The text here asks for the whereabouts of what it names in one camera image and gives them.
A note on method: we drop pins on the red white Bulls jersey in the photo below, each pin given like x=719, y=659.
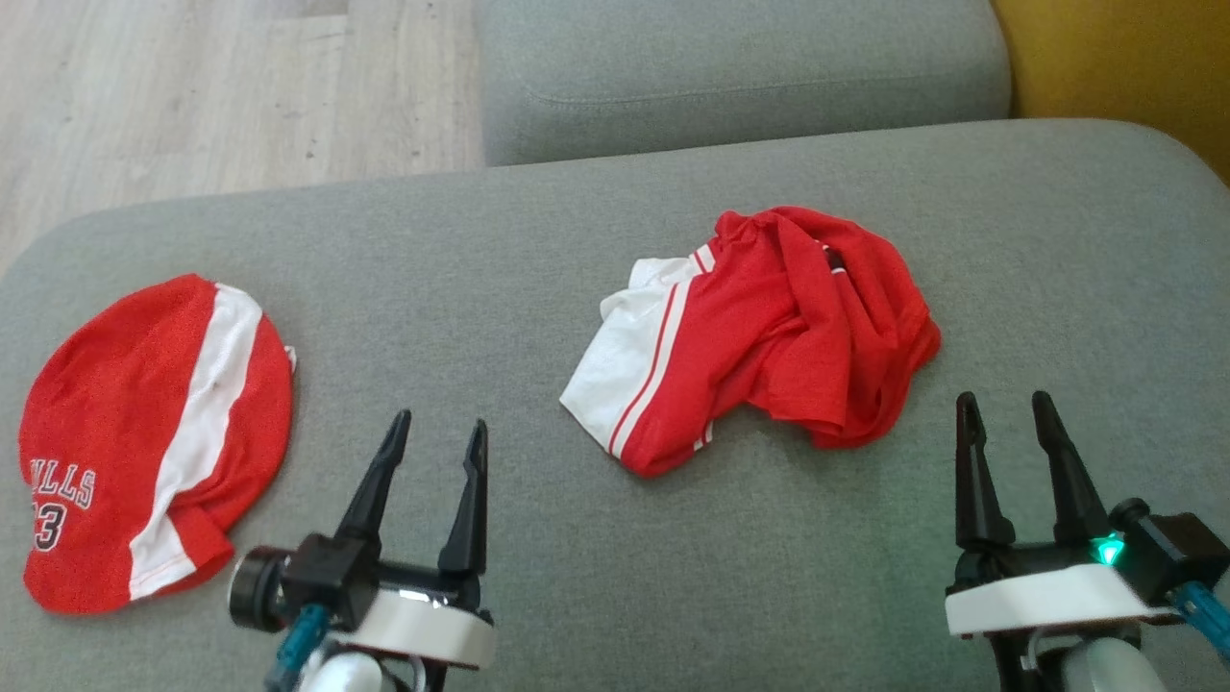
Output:
x=115, y=404

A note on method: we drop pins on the grey sofa seat cushion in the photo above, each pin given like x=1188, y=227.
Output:
x=577, y=577

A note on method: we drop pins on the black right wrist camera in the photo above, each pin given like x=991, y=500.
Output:
x=1168, y=553

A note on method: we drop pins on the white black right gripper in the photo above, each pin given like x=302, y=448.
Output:
x=1047, y=596

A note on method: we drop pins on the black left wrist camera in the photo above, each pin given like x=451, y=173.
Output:
x=317, y=581

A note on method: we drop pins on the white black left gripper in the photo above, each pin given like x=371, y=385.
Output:
x=423, y=625

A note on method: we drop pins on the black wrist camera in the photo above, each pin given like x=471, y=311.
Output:
x=317, y=581
x=1168, y=553

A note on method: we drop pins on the red garment with white stripes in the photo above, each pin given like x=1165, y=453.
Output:
x=788, y=327

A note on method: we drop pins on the yellow cushion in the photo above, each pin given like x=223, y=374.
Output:
x=1134, y=58

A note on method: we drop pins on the grey sofa back cushion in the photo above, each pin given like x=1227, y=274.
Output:
x=721, y=67

